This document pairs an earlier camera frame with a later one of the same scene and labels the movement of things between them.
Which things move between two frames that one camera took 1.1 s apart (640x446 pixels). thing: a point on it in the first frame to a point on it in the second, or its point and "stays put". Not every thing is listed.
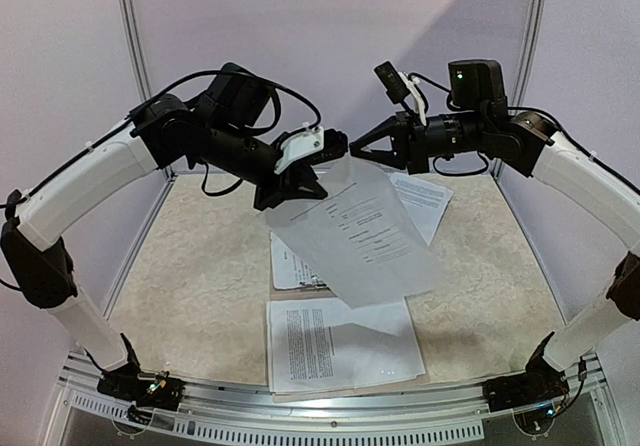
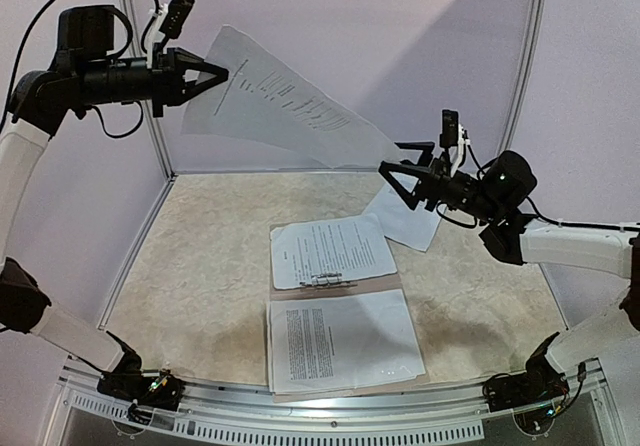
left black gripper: [297, 183] to [168, 69]
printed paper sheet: [326, 344] stays put
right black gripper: [415, 142] to [432, 181]
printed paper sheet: [361, 240] to [271, 103]
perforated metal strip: [119, 413] stays put
